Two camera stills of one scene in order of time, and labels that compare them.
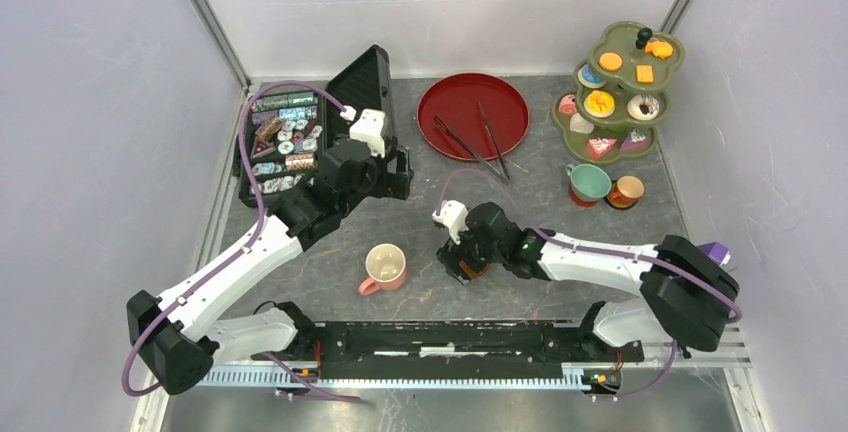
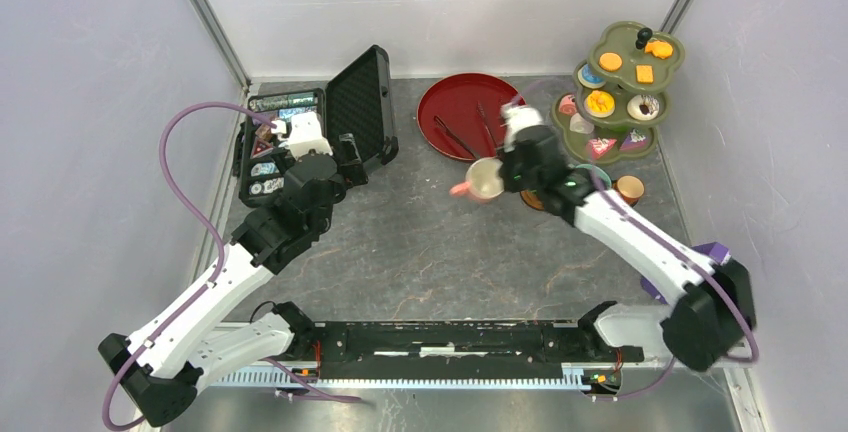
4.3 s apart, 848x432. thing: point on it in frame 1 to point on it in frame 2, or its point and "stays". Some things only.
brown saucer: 473,273 to 531,199
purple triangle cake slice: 635,141 stays
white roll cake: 580,125 stays
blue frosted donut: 588,78 stays
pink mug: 387,266 to 483,181
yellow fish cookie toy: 660,49 stays
